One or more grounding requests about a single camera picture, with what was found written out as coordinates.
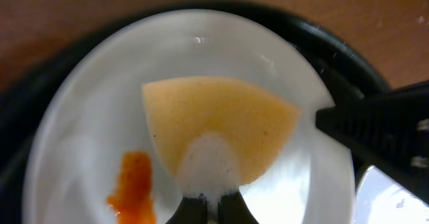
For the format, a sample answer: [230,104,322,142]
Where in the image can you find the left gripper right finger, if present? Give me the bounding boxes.
[316,82,428,202]

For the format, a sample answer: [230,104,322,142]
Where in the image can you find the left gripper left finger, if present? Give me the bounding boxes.
[166,192,258,224]

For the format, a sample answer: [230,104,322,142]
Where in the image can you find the yellow sponge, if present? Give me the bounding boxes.
[142,76,300,184]

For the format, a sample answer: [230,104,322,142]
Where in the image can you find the white plate top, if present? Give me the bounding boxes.
[22,9,355,223]

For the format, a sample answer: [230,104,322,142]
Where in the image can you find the pale blue plate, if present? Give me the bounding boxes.
[353,166,428,224]

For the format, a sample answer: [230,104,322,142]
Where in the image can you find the black round tray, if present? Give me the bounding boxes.
[1,0,390,223]

